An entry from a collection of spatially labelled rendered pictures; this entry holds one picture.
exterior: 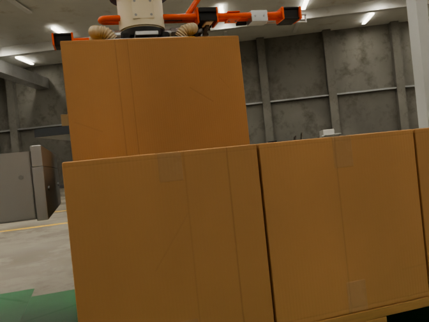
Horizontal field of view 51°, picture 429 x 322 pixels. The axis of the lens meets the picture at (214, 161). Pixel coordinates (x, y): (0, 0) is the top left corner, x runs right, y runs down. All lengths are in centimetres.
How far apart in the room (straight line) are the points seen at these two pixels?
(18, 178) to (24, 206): 8
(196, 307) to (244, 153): 33
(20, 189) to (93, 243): 49
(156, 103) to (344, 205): 75
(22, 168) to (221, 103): 68
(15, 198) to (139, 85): 52
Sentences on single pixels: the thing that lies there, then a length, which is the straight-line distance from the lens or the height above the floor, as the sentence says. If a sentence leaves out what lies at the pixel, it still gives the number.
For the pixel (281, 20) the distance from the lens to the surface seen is 193.
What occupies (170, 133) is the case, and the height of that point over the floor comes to 62.
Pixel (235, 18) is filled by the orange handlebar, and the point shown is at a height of 106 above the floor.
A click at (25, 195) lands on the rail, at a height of 47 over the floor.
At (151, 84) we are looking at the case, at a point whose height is 79.
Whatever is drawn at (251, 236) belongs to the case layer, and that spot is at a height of 35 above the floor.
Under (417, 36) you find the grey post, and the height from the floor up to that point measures 142.
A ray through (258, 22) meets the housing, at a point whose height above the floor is 105.
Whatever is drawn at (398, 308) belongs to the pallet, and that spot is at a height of 13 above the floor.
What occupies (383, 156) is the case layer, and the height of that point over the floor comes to 49.
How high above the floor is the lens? 52
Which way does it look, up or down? level
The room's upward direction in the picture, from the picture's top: 6 degrees counter-clockwise
